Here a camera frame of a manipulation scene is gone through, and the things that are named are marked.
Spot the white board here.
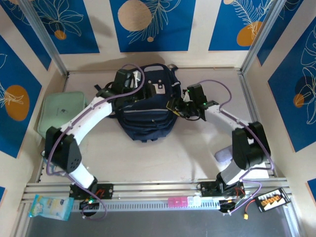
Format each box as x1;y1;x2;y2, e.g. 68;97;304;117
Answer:
261;160;270;179

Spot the grey metal plate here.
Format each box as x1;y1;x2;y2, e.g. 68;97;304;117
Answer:
24;209;298;237

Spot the clear white pill box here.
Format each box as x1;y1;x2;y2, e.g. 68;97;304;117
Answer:
187;196;202;207

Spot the light blue stethoscope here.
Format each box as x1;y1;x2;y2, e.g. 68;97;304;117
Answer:
40;150;58;175

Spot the black orange charger board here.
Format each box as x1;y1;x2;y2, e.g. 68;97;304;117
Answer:
256;187;290;213

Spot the navy blue backpack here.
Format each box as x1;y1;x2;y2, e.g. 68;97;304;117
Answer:
93;63;182;143

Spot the mint green zip case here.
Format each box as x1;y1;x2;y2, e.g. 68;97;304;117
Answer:
34;91;87;139

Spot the pink pill box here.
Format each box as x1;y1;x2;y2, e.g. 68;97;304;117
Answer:
167;197;189;207

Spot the blue wet wipes packet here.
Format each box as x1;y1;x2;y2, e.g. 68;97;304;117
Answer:
28;194;75;221

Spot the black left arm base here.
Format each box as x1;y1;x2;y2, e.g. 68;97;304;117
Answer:
69;183;115;200

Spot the aluminium mounting rail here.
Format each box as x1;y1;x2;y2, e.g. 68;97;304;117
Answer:
21;178;290;204

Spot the aluminium frame post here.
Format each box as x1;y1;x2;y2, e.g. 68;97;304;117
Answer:
240;0;289;75
18;0;69;76

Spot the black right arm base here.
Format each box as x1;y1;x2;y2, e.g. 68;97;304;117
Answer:
197;181;245;198

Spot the yellow plug power lead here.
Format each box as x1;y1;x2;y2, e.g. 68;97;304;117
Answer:
234;198;257;221

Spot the grey slotted cable duct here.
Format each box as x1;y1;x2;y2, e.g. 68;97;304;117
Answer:
70;199;222;212

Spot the aluminium side rail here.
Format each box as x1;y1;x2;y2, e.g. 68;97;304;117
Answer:
238;70;277;178

